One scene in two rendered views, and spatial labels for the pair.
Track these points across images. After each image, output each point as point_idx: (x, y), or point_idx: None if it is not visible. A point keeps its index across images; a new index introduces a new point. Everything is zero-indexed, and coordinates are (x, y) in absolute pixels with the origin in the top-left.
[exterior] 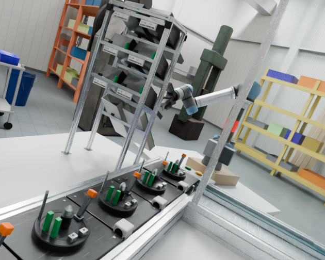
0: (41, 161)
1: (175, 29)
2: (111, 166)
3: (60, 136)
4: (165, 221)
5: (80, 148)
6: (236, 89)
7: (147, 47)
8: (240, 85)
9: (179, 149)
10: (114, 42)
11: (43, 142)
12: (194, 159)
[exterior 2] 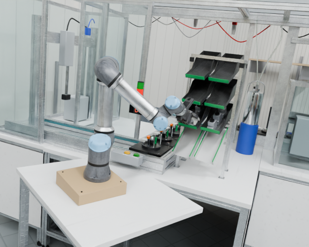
0: None
1: (198, 58)
2: (193, 168)
3: (249, 182)
4: (152, 133)
5: (225, 176)
6: (111, 75)
7: (207, 77)
8: (117, 68)
9: (128, 233)
10: (234, 85)
11: (245, 173)
12: (119, 180)
